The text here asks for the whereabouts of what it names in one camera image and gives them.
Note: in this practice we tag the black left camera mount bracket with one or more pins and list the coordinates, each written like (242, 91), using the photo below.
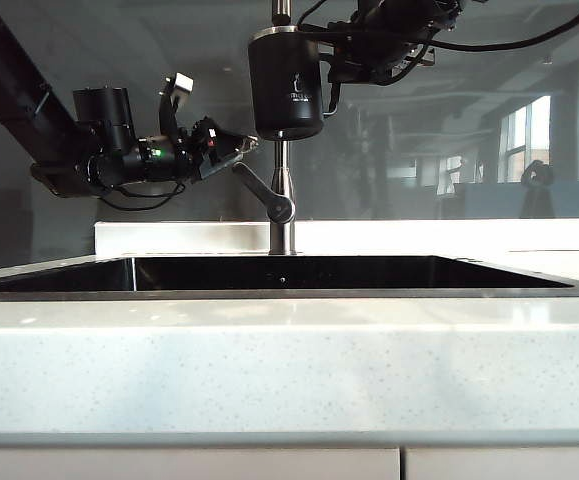
(169, 115)

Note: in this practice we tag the brushed steel faucet lever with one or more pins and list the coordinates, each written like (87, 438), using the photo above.
(264, 192)

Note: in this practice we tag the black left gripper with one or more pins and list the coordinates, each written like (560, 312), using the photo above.
(209, 147)

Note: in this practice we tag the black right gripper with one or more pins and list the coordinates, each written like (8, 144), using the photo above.
(384, 50)

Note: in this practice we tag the black sink basin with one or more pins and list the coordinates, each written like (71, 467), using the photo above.
(289, 272)

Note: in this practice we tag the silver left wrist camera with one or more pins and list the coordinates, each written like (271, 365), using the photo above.
(185, 83)

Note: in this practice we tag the brushed steel faucet pipe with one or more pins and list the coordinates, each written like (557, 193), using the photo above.
(282, 170)

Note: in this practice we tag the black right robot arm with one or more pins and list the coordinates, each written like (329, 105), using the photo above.
(409, 10)

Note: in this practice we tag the beige cabinet front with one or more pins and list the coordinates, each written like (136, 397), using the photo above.
(506, 465)
(184, 465)

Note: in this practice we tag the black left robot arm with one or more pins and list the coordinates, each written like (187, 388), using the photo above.
(14, 95)

